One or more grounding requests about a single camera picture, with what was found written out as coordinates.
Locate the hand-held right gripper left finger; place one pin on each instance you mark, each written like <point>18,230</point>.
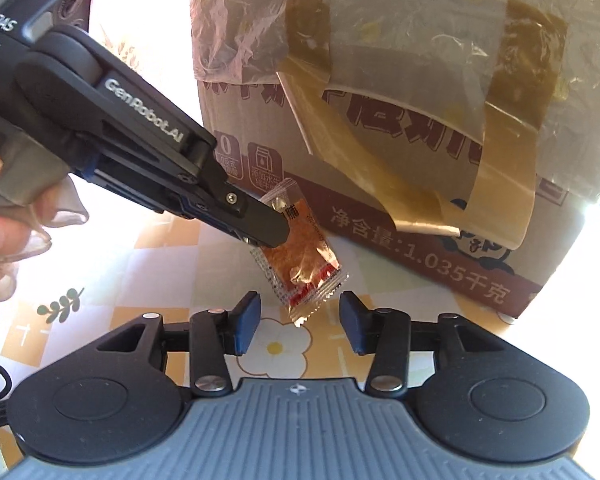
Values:
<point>247,325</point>

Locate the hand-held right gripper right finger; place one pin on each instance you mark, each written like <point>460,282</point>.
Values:
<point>354,322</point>

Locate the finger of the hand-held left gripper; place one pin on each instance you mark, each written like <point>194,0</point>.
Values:
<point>145,185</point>
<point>150,115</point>

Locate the clear packet with orange filling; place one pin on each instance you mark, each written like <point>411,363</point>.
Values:
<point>305,265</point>

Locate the brown cardboard box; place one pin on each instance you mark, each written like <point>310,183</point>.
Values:
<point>260,160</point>

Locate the clear plastic box liner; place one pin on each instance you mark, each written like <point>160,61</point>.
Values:
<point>430,25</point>

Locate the person's left hand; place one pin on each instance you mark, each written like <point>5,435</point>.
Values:
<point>10,245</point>

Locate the checked floral tablecloth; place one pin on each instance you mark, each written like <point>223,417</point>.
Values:
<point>130,280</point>

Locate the brown packing tape strip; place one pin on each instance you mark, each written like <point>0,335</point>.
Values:
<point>307,15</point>
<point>535,55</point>

